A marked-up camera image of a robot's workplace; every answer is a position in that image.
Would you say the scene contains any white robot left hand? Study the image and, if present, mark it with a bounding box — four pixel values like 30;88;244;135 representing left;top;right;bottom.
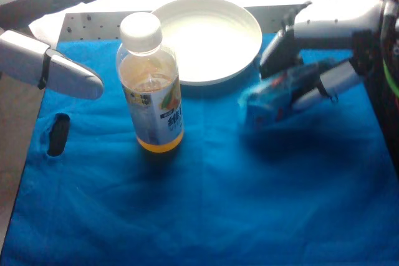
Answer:
0;0;137;100

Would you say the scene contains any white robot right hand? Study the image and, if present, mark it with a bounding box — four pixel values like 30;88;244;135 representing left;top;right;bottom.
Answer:
259;0;383;112

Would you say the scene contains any orange juice bottle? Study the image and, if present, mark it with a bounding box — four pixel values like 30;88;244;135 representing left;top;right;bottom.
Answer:
115;12;185;154

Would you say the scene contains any blue plastic snack package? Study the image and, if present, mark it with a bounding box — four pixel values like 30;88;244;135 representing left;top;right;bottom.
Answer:
238;57;337;136

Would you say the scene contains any white round plate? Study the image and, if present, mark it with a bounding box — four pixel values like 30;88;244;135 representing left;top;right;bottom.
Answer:
151;0;263;87

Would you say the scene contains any blue table cloth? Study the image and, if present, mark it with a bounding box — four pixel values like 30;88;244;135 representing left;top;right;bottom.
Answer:
0;34;399;266

